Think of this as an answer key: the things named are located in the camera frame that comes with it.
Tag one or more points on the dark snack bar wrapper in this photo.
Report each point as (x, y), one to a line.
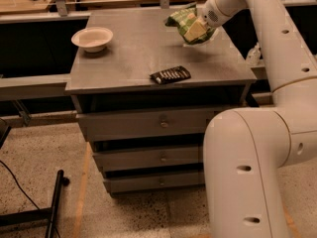
(170, 75)

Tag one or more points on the green jalapeno chip bag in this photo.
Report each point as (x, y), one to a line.
(183, 18)

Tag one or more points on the clear sanitizer bottle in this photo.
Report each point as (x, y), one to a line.
(254, 55)

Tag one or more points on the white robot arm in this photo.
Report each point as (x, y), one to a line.
(244, 147)

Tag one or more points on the cabinet drawer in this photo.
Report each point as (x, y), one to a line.
(143, 158)
(165, 180)
(134, 124)

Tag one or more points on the grey drawer cabinet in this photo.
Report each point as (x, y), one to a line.
(118, 78)

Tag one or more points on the bottom cabinet drawer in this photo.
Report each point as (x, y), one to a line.
(165, 180)

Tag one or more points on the black stand base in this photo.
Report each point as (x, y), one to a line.
(48, 214)

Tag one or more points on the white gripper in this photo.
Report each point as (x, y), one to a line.
(211, 16)

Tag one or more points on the middle cabinet drawer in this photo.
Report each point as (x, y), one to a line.
(143, 158)

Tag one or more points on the top cabinet drawer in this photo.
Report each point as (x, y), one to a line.
(134, 124)

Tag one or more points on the white paper bowl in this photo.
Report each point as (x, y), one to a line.
(92, 39)

